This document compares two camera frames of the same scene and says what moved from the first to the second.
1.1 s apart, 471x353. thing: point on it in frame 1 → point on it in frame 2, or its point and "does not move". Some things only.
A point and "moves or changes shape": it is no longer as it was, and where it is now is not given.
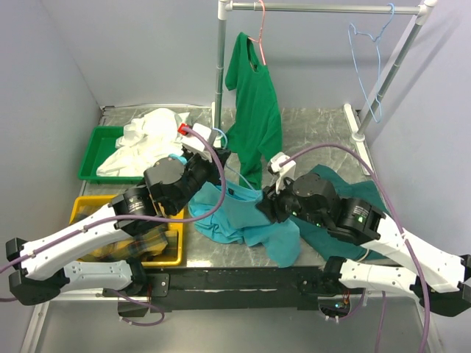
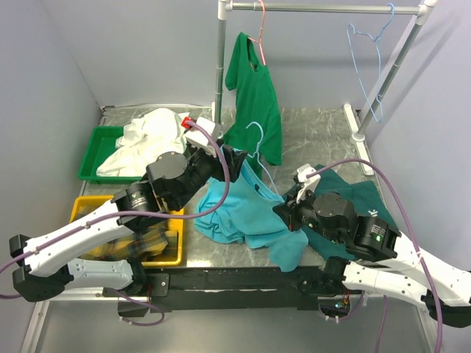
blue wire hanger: (226, 143) → (257, 154)
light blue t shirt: (239, 220) moves or changes shape
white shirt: (146, 140) does not move
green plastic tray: (102, 140) does not move
